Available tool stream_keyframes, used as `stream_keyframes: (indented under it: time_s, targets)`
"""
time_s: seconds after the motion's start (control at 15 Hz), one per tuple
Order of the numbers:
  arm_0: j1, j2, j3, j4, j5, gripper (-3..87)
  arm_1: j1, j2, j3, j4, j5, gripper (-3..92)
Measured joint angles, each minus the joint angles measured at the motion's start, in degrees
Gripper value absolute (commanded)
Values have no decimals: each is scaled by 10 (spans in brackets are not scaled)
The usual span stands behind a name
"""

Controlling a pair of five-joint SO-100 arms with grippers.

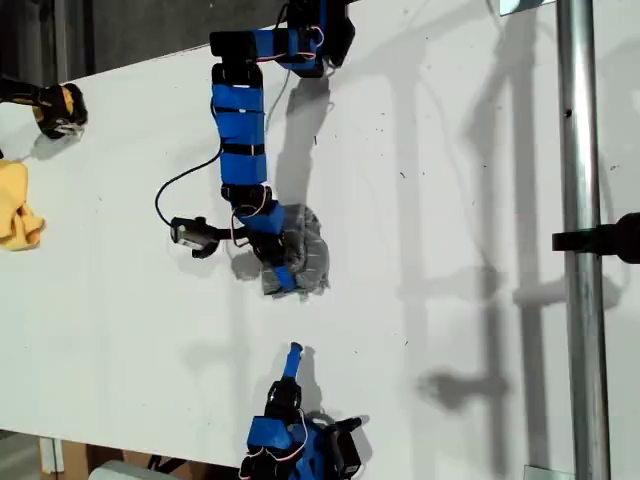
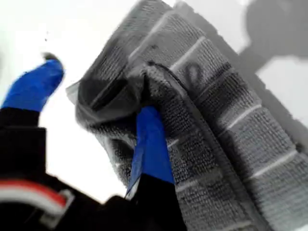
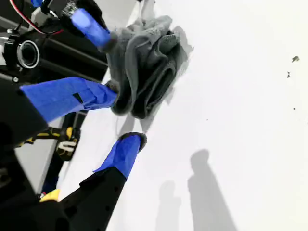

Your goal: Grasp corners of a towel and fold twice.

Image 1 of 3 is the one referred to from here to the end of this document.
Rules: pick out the grey white-striped towel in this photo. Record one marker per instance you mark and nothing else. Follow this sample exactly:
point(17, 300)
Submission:
point(312, 255)

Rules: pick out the brown cardboard box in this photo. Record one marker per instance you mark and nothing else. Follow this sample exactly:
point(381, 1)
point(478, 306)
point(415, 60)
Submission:
point(75, 460)

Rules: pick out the black and yellow tool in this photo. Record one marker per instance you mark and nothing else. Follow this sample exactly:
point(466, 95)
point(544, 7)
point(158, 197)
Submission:
point(55, 110)

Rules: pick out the yellow cloth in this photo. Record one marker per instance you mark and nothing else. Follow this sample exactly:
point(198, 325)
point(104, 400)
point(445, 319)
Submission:
point(15, 210)

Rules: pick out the black clamp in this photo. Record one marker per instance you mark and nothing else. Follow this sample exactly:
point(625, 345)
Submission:
point(600, 239)

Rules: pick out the black camera stalk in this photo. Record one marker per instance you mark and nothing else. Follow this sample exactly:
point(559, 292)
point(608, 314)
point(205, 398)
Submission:
point(220, 235)

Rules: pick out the black camera box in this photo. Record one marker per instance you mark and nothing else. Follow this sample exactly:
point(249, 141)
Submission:
point(347, 450)
point(189, 232)

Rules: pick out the steel post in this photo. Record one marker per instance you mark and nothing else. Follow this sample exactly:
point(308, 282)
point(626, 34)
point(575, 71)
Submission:
point(582, 150)

